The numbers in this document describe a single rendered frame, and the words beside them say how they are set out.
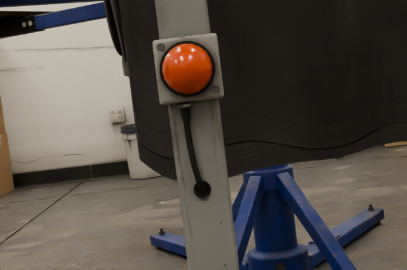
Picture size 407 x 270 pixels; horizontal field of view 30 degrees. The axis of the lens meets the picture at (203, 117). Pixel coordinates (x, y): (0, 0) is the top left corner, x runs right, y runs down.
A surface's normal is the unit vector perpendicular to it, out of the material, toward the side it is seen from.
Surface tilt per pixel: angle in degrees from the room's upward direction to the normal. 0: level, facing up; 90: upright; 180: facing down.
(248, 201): 43
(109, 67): 90
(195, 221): 90
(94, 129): 90
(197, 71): 99
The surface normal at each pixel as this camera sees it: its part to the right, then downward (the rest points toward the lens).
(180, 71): -0.18, 0.24
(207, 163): -0.03, 0.06
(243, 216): -0.44, -0.65
